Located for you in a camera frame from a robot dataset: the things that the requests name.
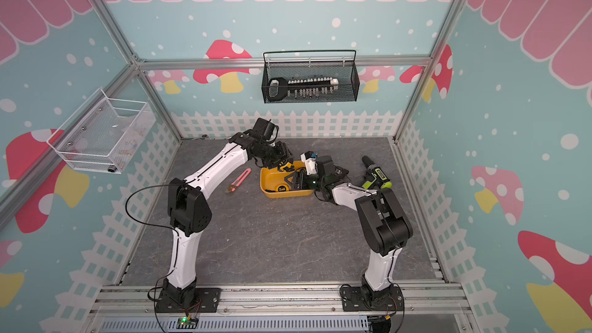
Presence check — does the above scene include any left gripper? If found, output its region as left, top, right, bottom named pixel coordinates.
left=254, top=140, right=294, bottom=169

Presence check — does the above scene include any yellow storage box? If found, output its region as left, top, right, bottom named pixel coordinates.
left=260, top=161, right=314, bottom=199

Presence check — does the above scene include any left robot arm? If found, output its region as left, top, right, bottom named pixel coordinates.
left=160, top=118, right=293, bottom=310

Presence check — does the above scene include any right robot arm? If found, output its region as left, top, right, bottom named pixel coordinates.
left=301, top=151, right=413, bottom=311

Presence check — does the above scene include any pink utility knife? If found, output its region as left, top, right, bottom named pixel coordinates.
left=227, top=168, right=252, bottom=193

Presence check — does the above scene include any socket wrench set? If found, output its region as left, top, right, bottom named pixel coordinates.
left=267, top=77, right=339, bottom=102

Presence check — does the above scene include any green black power drill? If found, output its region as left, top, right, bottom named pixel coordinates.
left=362, top=156, right=392, bottom=190

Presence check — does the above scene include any green circuit board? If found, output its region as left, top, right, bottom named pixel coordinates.
left=176, top=317, right=199, bottom=330

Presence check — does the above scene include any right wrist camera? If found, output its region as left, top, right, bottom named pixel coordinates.
left=301, top=151, right=318, bottom=176

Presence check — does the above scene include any black wire mesh basket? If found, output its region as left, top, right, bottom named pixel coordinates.
left=261, top=49, right=360, bottom=103

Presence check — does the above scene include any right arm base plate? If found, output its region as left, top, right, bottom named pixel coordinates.
left=339, top=284, right=405, bottom=313

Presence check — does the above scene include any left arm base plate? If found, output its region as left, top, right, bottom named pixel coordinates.
left=155, top=285, right=222, bottom=314

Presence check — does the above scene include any white wire basket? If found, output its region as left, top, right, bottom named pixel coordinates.
left=46, top=89, right=157, bottom=174

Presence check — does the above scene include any aluminium front rail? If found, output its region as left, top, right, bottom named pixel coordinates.
left=89, top=281, right=472, bottom=319

